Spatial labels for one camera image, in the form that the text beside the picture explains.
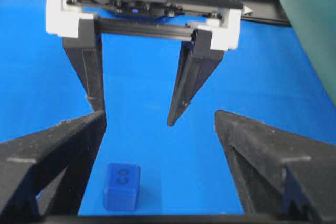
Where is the blue table cloth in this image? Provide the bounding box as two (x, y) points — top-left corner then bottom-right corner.
(1, 0), (335, 215)

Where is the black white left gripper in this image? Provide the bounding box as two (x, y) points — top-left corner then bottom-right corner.
(46, 0), (243, 51)

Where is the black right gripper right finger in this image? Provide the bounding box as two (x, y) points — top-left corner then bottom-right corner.
(214, 110), (335, 223)

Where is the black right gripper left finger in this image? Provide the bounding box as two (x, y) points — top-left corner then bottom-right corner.
(1, 110), (106, 223)

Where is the green backdrop curtain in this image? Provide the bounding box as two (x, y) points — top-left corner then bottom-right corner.
(280, 0), (335, 102)

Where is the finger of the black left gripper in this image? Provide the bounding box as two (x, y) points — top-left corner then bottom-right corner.
(62, 19), (105, 111)
(167, 30), (224, 126)

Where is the blue block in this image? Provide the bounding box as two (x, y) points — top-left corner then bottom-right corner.
(103, 163), (141, 211)

